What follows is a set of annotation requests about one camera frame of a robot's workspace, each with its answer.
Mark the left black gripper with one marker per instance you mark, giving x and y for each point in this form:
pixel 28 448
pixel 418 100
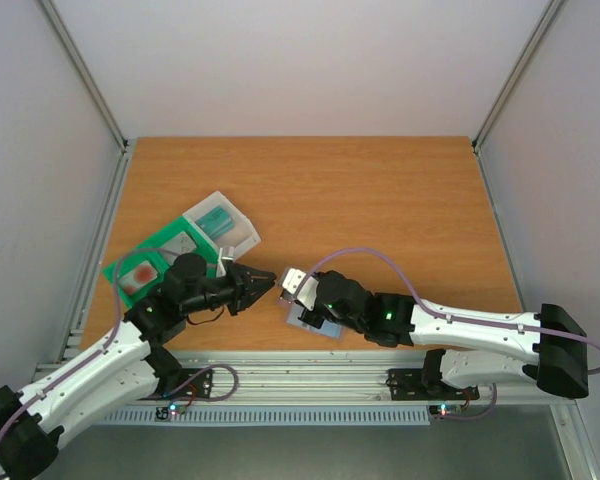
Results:
pixel 248 290

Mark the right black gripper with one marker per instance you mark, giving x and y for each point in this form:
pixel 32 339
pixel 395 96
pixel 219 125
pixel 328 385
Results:
pixel 311 312

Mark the blue card holder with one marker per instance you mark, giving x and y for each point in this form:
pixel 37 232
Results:
pixel 294 312

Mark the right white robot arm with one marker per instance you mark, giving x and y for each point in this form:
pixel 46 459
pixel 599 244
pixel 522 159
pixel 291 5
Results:
pixel 546 348

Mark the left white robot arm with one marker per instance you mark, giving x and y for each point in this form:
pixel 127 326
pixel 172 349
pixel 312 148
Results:
pixel 129 363

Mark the teal card stack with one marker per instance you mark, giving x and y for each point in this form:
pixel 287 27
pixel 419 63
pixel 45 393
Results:
pixel 216 222

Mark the grey card in tray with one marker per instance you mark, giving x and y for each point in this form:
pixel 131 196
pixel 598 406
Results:
pixel 181 243

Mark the red patterned card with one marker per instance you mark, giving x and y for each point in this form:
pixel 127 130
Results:
pixel 140 276

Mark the clear plastic bin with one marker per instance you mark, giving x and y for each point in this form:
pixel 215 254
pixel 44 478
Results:
pixel 243 237

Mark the green plastic tray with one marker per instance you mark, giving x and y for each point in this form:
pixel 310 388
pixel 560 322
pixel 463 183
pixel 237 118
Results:
pixel 160 260

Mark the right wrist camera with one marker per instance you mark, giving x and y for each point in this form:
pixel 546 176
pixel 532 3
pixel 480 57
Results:
pixel 297 287

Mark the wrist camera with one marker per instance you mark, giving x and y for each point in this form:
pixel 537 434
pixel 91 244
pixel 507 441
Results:
pixel 225 256
pixel 297 287

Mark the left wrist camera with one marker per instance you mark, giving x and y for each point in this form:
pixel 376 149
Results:
pixel 225 256

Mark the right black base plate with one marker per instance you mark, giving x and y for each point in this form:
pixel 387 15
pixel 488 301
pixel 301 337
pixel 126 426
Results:
pixel 406 384

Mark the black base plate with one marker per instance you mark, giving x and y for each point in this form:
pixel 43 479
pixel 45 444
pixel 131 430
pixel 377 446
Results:
pixel 195 382
pixel 406 384

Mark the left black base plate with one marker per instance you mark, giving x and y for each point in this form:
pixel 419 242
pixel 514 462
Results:
pixel 195 382

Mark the grey slotted cable duct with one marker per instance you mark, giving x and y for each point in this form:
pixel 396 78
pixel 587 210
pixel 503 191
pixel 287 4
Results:
pixel 270 416

